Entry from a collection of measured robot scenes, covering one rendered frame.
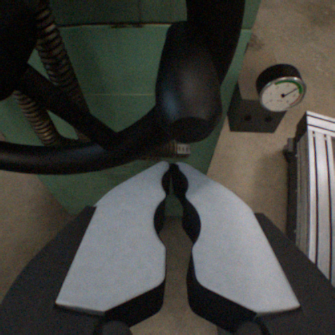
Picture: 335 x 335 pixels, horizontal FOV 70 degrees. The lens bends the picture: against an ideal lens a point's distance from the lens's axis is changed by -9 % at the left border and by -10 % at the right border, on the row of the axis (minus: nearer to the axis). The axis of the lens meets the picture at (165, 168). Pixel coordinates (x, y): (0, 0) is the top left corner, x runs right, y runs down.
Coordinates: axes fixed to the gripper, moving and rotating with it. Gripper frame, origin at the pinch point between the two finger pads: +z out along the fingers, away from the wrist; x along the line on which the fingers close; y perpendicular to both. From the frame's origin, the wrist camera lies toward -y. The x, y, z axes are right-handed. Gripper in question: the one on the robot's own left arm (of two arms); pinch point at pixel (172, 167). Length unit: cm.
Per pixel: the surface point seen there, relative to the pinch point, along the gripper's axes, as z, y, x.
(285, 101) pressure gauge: 21.6, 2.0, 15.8
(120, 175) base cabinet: 43, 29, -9
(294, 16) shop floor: 185, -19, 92
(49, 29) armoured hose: 10.3, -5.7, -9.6
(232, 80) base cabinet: 28.2, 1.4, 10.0
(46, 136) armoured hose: 15.4, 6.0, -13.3
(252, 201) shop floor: 64, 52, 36
